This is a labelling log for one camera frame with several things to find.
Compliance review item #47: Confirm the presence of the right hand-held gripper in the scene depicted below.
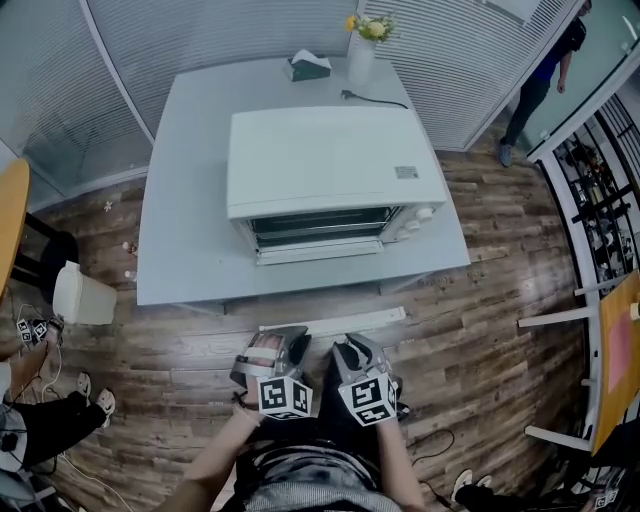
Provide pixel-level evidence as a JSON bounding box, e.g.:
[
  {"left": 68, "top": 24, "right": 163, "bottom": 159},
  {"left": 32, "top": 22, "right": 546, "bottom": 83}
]
[{"left": 331, "top": 333, "right": 401, "bottom": 428}]

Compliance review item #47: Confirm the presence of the yellow desk with white frame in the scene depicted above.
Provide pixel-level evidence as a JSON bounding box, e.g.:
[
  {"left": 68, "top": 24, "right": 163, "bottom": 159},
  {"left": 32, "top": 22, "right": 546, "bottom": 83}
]
[{"left": 516, "top": 268, "right": 640, "bottom": 457}]

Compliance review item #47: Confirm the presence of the dark green tissue box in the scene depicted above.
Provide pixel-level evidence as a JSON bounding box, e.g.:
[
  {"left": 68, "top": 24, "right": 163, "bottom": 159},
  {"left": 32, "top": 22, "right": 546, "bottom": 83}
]
[{"left": 285, "top": 55, "right": 333, "bottom": 83}]

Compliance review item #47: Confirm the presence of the long white power strip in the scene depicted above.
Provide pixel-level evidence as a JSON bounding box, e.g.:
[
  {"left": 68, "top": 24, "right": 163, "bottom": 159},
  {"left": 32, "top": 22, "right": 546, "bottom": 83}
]
[{"left": 258, "top": 305, "right": 408, "bottom": 338}]

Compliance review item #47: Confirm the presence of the pink paper sheet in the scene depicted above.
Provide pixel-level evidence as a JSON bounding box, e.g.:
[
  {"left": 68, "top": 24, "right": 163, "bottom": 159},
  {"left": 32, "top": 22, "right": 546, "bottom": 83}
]
[{"left": 606, "top": 313, "right": 637, "bottom": 397}]

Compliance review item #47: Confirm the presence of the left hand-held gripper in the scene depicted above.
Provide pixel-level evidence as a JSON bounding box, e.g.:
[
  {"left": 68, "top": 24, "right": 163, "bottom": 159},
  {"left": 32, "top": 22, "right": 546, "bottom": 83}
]
[{"left": 229, "top": 324, "right": 315, "bottom": 422}]

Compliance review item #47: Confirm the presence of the person's right forearm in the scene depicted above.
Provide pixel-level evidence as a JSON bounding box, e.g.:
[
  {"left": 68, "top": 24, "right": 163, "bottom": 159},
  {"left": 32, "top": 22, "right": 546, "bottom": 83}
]
[{"left": 373, "top": 416, "right": 427, "bottom": 512}]

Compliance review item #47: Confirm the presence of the white tissue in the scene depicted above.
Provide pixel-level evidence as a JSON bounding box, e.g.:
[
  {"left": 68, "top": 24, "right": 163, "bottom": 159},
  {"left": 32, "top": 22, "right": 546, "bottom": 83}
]
[{"left": 290, "top": 48, "right": 327, "bottom": 67}]

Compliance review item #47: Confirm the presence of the white vase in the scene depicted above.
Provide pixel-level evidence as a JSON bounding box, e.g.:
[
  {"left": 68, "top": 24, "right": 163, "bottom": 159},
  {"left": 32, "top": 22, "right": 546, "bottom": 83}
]
[{"left": 347, "top": 36, "right": 378, "bottom": 87}]

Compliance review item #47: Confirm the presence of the yellow flower bouquet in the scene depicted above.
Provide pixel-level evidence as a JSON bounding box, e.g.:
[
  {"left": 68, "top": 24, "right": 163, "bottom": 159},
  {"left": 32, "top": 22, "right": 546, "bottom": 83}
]
[{"left": 344, "top": 13, "right": 399, "bottom": 44}]

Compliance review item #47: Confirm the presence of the black floor cable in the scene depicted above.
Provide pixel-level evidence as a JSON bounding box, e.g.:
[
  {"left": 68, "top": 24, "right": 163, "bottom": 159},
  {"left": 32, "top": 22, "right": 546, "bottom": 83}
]
[{"left": 405, "top": 428, "right": 457, "bottom": 504}]

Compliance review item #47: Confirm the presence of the black power cable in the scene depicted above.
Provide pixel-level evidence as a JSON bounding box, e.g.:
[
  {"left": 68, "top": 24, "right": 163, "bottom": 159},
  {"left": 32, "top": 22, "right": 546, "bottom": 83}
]
[{"left": 340, "top": 88, "right": 409, "bottom": 110}]

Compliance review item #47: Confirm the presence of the person's left forearm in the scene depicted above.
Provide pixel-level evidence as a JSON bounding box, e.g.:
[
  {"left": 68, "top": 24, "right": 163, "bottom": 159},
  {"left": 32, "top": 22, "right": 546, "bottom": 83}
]
[{"left": 167, "top": 405, "right": 269, "bottom": 512}]

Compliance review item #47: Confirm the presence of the yellow round table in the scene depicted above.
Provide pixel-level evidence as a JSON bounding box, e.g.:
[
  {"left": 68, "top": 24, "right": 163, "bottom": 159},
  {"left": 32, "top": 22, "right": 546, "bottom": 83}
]
[{"left": 0, "top": 158, "right": 82, "bottom": 304}]

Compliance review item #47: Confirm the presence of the glass door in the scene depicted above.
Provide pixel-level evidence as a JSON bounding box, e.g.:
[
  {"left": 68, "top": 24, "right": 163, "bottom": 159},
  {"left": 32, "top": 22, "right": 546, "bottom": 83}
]
[{"left": 519, "top": 0, "right": 640, "bottom": 162}]

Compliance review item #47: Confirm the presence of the white waste bin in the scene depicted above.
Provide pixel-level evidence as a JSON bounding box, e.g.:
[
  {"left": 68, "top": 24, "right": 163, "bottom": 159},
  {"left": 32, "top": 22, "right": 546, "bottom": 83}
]
[{"left": 51, "top": 260, "right": 119, "bottom": 327}]

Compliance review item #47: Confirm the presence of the white floor cable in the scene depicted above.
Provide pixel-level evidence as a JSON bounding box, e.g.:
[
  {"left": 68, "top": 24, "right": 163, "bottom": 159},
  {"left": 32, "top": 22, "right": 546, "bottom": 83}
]
[{"left": 18, "top": 298, "right": 132, "bottom": 512}]

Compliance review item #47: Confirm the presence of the white oven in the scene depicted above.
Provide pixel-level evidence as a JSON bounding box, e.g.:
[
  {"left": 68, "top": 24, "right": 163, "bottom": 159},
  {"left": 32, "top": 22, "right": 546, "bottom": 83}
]
[{"left": 225, "top": 105, "right": 449, "bottom": 259}]

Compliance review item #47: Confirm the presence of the person's grey t-shirt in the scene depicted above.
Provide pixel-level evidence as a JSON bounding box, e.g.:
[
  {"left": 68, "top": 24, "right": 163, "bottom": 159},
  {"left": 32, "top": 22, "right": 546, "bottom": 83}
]
[{"left": 238, "top": 449, "right": 407, "bottom": 512}]

